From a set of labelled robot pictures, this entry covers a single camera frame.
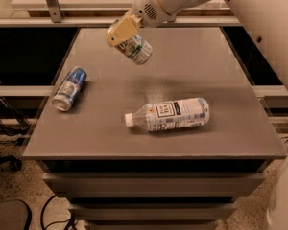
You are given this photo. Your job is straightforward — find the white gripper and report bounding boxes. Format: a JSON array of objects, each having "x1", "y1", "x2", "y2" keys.
[{"x1": 106, "y1": 0, "x2": 170, "y2": 47}]

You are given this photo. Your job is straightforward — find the silver green 7up can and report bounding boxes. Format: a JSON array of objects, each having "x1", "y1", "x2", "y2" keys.
[{"x1": 116, "y1": 35, "x2": 153, "y2": 65}]

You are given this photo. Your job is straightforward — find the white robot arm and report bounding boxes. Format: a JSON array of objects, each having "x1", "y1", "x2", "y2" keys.
[{"x1": 107, "y1": 0, "x2": 288, "y2": 91}]

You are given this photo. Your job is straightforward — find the blue Red Bull can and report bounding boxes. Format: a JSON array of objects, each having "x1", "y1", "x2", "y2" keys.
[{"x1": 52, "y1": 67, "x2": 87, "y2": 111}]

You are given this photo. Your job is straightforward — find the clear plastic water bottle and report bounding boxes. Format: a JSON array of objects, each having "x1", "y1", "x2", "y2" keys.
[{"x1": 125, "y1": 98, "x2": 210, "y2": 132}]

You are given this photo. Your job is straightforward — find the grey drawer cabinet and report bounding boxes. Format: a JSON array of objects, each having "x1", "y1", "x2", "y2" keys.
[{"x1": 24, "y1": 28, "x2": 286, "y2": 230}]

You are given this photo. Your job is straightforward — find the dark grey chair seat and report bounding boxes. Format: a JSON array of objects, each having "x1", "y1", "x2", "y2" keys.
[{"x1": 0, "y1": 199, "x2": 32, "y2": 230}]

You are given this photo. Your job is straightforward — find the metal railing frame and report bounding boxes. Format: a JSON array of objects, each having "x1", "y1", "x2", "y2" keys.
[{"x1": 0, "y1": 0, "x2": 239, "y2": 27}]

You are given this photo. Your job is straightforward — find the black floor cable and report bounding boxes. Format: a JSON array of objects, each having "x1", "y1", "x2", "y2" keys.
[{"x1": 39, "y1": 194, "x2": 78, "y2": 230}]

